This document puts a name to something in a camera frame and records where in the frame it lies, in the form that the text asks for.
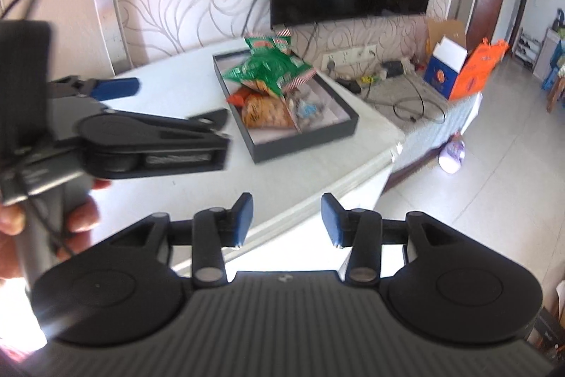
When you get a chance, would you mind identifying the green prawn cracker bag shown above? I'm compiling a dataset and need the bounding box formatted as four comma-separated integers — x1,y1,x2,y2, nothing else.
244,28,294,60

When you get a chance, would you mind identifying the orange bag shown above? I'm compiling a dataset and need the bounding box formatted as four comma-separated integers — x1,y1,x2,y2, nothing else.
448,38,509,100

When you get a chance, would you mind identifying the white power strip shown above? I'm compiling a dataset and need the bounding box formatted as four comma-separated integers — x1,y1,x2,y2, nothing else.
321,45,377,71

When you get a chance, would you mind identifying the black cable on bench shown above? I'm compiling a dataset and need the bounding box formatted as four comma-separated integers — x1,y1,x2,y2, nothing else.
393,74,446,124

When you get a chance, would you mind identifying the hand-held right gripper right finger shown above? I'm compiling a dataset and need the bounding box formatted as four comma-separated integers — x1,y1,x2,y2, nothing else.
321,192,460,288

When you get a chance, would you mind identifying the person's left hand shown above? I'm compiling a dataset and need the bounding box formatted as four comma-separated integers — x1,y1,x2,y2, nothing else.
0,178,112,283

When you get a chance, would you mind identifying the yellow nut snack bag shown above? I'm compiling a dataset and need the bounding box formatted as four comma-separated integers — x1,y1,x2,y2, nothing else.
240,92,296,129

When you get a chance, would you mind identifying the blue and white box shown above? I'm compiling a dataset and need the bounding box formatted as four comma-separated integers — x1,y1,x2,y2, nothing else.
424,38,469,100

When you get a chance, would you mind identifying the large green snack bag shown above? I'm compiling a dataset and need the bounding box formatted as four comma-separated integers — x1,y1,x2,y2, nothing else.
222,49,317,98

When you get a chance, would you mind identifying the brown cardboard box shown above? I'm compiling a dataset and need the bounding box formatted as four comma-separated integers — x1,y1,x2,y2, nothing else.
426,18,468,51

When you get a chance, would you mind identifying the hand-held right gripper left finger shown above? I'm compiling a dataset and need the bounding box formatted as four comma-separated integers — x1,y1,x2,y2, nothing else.
108,192,255,288

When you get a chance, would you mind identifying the dark shallow box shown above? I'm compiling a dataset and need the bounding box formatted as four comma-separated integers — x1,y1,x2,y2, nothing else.
213,49,359,164

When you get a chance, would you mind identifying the shoe rack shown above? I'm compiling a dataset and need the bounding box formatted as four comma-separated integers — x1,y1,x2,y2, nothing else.
514,26,546,71

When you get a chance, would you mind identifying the clear candy packet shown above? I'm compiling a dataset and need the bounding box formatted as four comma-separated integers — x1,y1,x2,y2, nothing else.
287,88,329,122

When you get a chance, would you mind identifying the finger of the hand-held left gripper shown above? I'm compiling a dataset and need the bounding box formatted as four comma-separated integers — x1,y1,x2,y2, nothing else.
106,108,229,136
46,76,141,101

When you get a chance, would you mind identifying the black power adapter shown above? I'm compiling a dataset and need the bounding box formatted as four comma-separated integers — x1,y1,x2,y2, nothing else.
382,58,411,77

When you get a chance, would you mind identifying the orange snack packet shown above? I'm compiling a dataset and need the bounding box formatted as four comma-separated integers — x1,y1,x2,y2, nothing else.
227,88,253,107

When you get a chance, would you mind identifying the purple bottle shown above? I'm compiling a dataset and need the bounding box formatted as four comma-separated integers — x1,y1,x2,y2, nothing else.
438,139,466,175

